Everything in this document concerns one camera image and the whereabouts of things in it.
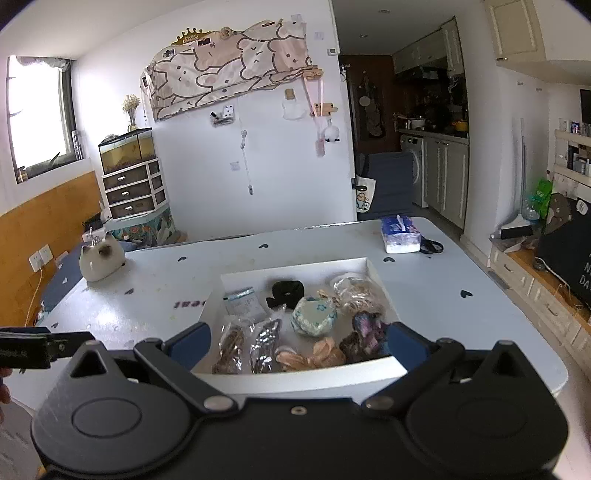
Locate white drawer console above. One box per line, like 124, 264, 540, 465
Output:
489, 244, 591, 356

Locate maroon scrunchie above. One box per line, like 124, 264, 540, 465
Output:
339, 332, 389, 364

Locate plastic drawer unit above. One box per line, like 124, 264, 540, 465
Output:
102, 158, 168, 220

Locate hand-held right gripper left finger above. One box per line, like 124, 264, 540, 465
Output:
69, 322, 238, 414

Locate floral cloth cover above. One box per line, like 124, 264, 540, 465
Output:
111, 208, 178, 245

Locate white shelf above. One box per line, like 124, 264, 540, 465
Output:
551, 127, 591, 195

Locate pink scrunchie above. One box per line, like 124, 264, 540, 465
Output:
274, 346, 315, 372

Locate dice box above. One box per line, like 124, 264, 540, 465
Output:
210, 105, 236, 127

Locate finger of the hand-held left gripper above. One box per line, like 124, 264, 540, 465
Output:
0, 326, 52, 337
0, 331, 96, 370

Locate green floral scrunchie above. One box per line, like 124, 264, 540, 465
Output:
291, 295, 339, 337

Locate ceramic cat figurine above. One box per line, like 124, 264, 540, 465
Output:
78, 232, 126, 282

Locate white overhead cabinet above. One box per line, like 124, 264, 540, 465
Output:
482, 0, 591, 84

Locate gold crown banner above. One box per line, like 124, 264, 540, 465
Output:
171, 27, 206, 46

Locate kitchen wall cabinets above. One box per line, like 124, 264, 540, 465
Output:
392, 18, 465, 77

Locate glass fish tank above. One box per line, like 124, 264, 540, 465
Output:
98, 128, 157, 175

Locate hanging white cord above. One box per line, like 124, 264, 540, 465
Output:
240, 129, 254, 195

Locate white cable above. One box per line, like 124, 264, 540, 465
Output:
25, 268, 44, 326

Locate vase with dried flowers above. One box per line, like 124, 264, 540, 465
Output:
122, 95, 141, 132

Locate blue mat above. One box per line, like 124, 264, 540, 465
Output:
39, 251, 84, 319

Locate window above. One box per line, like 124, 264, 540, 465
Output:
7, 55, 77, 174

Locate bear print cloth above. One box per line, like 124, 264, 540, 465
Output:
141, 18, 315, 121

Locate printed tote bag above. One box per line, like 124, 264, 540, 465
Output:
355, 175, 377, 213

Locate green bag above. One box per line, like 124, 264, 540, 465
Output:
533, 178, 555, 217

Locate white wall socket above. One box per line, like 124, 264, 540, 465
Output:
28, 244, 54, 272

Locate black scrunchie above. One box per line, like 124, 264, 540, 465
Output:
265, 279, 305, 310

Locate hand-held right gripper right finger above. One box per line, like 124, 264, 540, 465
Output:
360, 322, 536, 416

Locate washing machine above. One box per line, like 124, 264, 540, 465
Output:
399, 134, 430, 208

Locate bagged brown scrunchie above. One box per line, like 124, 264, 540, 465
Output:
212, 316, 252, 374

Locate black cushion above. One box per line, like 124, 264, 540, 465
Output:
536, 196, 591, 310

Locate pink ribbon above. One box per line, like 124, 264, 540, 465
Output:
302, 78, 328, 158

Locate silver foil packet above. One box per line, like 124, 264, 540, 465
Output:
223, 287, 269, 324

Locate purple scrunchie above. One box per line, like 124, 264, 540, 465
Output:
352, 311, 391, 344

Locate bagged beige scrunchie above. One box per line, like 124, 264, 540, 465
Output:
330, 273, 384, 315

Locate blue sofa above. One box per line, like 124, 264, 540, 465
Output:
355, 151, 416, 217

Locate white tray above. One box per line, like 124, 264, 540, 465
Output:
190, 257, 409, 377

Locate peach scrunchie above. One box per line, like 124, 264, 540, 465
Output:
309, 337, 347, 369

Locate clear pouch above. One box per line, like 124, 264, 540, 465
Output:
281, 88, 303, 121

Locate kitchen base cabinets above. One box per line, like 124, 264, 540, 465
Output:
422, 134, 469, 229

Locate blue tissue pack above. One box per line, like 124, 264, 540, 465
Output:
381, 216, 422, 254

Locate person's left hand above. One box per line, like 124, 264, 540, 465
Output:
0, 368, 12, 423

